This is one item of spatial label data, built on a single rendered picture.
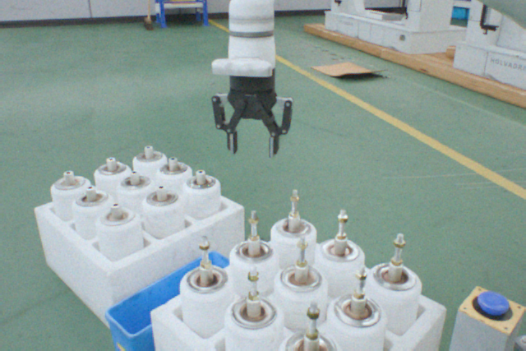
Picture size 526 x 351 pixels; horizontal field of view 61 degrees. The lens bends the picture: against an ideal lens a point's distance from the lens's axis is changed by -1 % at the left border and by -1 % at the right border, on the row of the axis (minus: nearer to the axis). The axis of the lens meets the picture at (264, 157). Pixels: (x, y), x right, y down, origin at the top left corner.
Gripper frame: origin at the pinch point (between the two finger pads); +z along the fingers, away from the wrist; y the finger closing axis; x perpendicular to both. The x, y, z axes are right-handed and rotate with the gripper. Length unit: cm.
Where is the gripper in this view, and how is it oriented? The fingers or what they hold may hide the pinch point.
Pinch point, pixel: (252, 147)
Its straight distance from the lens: 79.2
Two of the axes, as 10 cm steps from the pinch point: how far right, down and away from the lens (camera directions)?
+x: -2.2, 3.9, -8.9
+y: -9.7, -0.9, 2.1
